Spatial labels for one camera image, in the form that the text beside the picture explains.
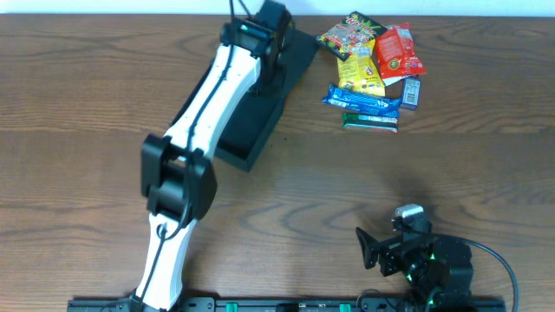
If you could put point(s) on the red snack bag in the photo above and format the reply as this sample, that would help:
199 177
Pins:
396 54

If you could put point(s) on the yellow snack bag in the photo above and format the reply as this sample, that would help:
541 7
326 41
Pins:
359 73

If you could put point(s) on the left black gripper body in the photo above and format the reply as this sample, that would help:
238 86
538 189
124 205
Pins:
264 40

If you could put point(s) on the small dark blue packet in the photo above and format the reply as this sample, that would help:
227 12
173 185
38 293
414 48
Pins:
411 93

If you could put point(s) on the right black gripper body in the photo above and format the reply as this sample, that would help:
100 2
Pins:
391 256

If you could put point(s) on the black gift box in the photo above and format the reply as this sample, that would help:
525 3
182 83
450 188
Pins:
264 99

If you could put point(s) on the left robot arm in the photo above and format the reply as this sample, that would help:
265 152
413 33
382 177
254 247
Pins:
177 175

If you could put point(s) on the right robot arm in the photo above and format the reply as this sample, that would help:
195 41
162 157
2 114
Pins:
438 269

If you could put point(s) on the Haribo gummy candy bag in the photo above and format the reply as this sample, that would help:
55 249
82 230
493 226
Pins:
344 38

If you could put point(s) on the green chocolate bar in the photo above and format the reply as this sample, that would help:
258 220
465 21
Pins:
369 121

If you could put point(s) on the blue Oreo cookie pack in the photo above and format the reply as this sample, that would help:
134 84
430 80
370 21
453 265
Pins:
362 103

